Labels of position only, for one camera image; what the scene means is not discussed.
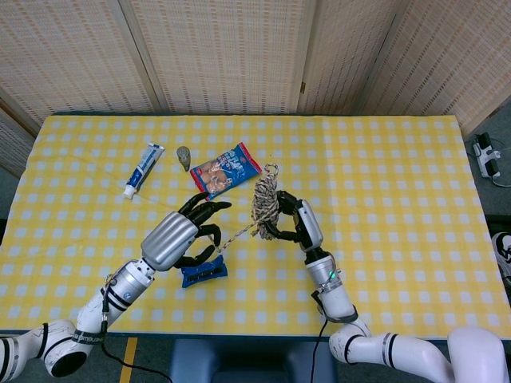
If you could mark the yellow floor tape strip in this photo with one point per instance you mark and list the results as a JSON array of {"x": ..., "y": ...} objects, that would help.
[{"x": 128, "y": 359}]

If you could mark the blue wrapped packet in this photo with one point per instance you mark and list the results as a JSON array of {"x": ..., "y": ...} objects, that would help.
[{"x": 203, "y": 275}]

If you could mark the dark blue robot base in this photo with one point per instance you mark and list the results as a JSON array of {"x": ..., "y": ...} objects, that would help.
[{"x": 251, "y": 363}]

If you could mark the white blue toothpaste tube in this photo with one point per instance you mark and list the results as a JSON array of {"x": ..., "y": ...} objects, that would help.
[{"x": 141, "y": 169}]

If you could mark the black white sneaker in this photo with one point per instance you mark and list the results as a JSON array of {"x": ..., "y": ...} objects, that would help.
[{"x": 504, "y": 247}]

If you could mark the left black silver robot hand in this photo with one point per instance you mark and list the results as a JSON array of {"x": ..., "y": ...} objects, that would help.
[{"x": 167, "y": 239}]

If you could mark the blue red snack bag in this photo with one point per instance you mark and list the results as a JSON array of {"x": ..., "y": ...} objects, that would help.
[{"x": 223, "y": 171}]

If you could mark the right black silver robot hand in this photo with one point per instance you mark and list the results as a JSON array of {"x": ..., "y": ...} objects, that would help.
[{"x": 309, "y": 227}]

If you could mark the small grey stone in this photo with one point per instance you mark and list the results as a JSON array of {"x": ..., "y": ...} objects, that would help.
[{"x": 183, "y": 153}]

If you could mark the yellow white checked tablecloth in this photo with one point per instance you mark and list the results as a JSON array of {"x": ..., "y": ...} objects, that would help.
[{"x": 399, "y": 179}]

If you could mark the beige woven folding screen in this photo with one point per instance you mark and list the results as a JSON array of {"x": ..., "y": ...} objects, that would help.
[{"x": 223, "y": 52}]

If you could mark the white power strip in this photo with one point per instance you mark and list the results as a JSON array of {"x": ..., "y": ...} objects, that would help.
[{"x": 485, "y": 155}]

